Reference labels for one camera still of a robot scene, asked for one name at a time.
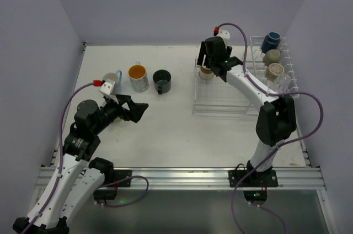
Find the cream and brown cup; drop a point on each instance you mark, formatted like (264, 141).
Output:
(206, 73)

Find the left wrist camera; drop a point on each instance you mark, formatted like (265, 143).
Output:
(108, 88)

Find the light green mug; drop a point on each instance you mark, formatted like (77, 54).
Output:
(119, 118)

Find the light blue mug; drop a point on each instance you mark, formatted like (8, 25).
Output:
(116, 79)

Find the speckled beige cup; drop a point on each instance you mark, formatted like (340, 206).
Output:
(273, 71)

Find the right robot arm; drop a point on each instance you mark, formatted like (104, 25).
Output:
(276, 113)

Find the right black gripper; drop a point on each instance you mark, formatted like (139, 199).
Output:
(214, 59)

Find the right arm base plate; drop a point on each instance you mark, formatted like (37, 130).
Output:
(256, 179)

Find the flat white wire rack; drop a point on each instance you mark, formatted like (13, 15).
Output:
(214, 97)

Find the controller box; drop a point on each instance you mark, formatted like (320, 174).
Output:
(257, 197)
(104, 195)

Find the dark teal mug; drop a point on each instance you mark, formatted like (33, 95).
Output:
(162, 80)

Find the tall white wire rack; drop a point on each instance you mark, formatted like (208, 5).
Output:
(254, 63)

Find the right controller box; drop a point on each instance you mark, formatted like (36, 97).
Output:
(257, 197)

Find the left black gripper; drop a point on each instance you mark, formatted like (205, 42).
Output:
(124, 107)

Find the left controller box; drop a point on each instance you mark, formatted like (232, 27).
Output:
(104, 195)

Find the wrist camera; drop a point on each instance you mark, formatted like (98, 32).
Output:
(224, 34)
(108, 88)

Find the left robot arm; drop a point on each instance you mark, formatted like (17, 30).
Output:
(78, 175)

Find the dark blue cup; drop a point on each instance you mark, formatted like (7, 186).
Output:
(271, 41)

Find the clear glass cup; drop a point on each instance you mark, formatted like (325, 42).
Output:
(281, 83)

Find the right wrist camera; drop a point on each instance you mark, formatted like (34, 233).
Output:
(224, 34)

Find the olive grey cup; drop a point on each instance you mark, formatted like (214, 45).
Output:
(272, 56)

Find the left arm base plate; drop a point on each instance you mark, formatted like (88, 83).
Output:
(122, 177)

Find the aluminium mounting rail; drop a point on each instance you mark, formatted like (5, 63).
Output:
(217, 178)

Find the white floral mug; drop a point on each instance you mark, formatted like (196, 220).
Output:
(138, 77)

